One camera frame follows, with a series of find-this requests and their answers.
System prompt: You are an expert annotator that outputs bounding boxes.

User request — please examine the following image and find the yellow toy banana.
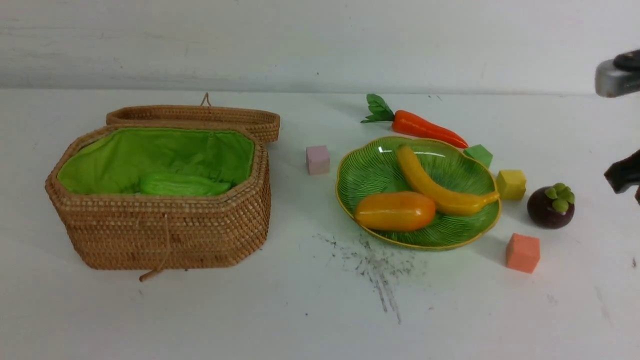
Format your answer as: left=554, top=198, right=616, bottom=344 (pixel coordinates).
left=394, top=140, right=502, bottom=217

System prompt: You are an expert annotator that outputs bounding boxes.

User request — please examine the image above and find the green foam cube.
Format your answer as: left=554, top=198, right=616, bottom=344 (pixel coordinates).
left=462, top=144, right=493, bottom=169

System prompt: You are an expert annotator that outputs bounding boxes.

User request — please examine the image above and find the green leaf-shaped glass plate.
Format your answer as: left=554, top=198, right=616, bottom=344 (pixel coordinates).
left=335, top=136, right=502, bottom=251

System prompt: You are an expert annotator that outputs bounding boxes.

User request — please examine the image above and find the orange toy carrot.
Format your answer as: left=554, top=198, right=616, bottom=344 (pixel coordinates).
left=360, top=93, right=469, bottom=150

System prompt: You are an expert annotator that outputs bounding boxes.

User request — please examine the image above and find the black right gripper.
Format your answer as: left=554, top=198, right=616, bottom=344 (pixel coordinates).
left=603, top=150, right=640, bottom=205

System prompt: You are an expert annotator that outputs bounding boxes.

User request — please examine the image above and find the yellow foam cube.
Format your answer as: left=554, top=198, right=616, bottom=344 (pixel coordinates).
left=496, top=169, right=527, bottom=201

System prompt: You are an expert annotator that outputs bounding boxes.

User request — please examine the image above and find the woven rattan basket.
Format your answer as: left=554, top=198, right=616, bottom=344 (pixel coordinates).
left=45, top=125, right=272, bottom=281

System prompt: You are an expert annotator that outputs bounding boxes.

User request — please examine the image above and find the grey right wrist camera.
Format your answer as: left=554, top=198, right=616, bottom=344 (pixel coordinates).
left=594, top=49, right=640, bottom=98

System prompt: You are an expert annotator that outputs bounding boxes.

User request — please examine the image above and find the pink foam cube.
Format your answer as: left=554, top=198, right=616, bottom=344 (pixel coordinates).
left=306, top=145, right=330, bottom=176

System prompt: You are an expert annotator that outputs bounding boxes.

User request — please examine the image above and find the orange foam cube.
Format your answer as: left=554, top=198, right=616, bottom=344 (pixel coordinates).
left=505, top=233, right=541, bottom=274

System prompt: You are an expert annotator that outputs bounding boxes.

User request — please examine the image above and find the orange toy mango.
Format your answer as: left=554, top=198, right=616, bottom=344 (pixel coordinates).
left=354, top=191, right=437, bottom=232

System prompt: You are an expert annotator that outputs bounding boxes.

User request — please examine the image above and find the woven rattan basket lid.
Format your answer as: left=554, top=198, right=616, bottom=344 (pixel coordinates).
left=106, top=93, right=281, bottom=144

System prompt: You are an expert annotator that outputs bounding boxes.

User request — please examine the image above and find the purple toy mangosteen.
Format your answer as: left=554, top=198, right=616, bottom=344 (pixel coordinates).
left=526, top=182, right=575, bottom=230

